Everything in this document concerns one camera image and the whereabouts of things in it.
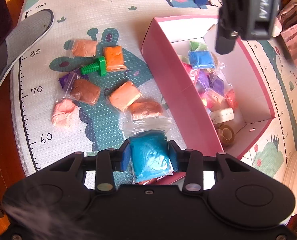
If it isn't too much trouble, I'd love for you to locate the periwinkle blue clay packet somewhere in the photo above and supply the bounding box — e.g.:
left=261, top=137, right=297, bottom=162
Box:
left=210, top=76, right=226, bottom=97

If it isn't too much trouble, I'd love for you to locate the green toy bolt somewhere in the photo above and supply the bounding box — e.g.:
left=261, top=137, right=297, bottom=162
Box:
left=80, top=56, right=107, bottom=77

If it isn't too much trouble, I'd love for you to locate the pale yellow clay packet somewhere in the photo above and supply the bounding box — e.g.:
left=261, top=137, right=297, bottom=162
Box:
left=206, top=90, right=226, bottom=108

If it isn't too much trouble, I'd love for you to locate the peach clay packet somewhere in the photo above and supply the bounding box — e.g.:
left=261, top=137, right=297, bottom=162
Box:
left=70, top=39, right=99, bottom=58

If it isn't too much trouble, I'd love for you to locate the purple clay packet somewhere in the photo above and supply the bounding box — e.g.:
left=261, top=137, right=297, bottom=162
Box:
left=58, top=72, right=80, bottom=90
left=196, top=69, right=214, bottom=90

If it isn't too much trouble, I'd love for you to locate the pink pleated cloth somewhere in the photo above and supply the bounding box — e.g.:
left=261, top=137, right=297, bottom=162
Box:
left=280, top=17, right=297, bottom=72

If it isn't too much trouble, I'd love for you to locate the teal blue clay packet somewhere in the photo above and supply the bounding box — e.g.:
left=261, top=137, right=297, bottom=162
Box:
left=122, top=121, right=175, bottom=184

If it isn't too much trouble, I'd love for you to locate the green clay packet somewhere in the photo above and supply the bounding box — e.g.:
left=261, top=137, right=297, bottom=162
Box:
left=189, top=40, right=208, bottom=53

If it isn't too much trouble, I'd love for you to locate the pink cardboard box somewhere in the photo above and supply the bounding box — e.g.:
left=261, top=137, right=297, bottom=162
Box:
left=140, top=15, right=276, bottom=160

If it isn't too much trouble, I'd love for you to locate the salmon pink clay packet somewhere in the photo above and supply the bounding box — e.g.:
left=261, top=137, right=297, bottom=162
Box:
left=52, top=98, right=77, bottom=128

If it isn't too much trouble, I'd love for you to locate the brown-orange clay packet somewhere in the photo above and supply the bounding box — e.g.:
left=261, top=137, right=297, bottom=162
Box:
left=127, top=100, right=173, bottom=128

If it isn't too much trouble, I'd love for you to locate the small white case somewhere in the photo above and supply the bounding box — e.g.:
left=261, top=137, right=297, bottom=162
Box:
left=210, top=107, right=235, bottom=123

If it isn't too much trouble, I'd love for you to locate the dusty brown clay packet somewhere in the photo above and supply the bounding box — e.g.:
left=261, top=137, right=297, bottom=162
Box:
left=63, top=75, right=102, bottom=106

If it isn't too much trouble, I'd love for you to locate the light orange clay packet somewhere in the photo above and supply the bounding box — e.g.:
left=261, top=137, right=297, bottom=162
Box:
left=108, top=80, right=142, bottom=112

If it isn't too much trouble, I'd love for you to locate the cartoon print play mat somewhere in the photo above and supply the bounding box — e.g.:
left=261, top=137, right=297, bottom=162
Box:
left=10, top=0, right=297, bottom=188

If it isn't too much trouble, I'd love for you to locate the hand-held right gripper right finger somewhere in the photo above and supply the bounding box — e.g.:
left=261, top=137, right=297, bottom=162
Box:
left=168, top=140, right=242, bottom=195

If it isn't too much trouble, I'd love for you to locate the brown tape roll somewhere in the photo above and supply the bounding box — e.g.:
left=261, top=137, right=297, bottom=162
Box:
left=215, top=122, right=235, bottom=146

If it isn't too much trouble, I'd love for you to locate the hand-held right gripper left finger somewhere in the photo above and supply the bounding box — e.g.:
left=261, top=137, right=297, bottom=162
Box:
left=48, top=139, right=131, bottom=193

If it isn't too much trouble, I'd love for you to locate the grey slipper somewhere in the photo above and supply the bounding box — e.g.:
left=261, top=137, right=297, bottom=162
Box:
left=0, top=9, right=54, bottom=97

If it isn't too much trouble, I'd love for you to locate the coral clay packet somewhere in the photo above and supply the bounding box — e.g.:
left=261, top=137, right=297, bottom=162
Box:
left=225, top=89, right=239, bottom=110

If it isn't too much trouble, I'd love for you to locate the magenta clay packet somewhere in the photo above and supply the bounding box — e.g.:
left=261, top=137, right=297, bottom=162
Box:
left=180, top=62, right=198, bottom=80

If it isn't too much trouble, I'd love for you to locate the royal blue clay packet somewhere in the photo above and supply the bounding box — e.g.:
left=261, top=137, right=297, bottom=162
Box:
left=188, top=50, right=217, bottom=70

